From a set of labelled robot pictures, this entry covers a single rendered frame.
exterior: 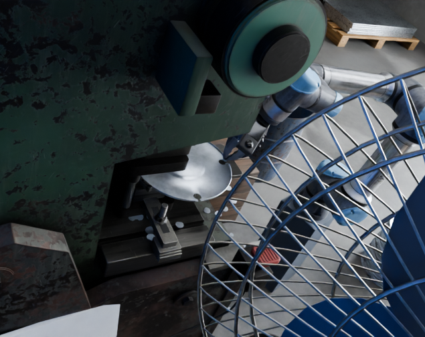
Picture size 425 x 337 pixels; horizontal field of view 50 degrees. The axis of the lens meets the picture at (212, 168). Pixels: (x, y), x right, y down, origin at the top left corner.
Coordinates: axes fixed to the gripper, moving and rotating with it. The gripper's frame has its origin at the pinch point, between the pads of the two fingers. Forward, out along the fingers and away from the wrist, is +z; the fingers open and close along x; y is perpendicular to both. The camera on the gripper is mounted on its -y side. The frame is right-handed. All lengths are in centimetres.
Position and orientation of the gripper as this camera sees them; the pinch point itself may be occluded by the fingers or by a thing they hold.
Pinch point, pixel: (226, 158)
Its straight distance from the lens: 134.0
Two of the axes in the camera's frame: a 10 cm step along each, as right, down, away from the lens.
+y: 2.7, -5.7, 7.7
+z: -5.7, 5.5, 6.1
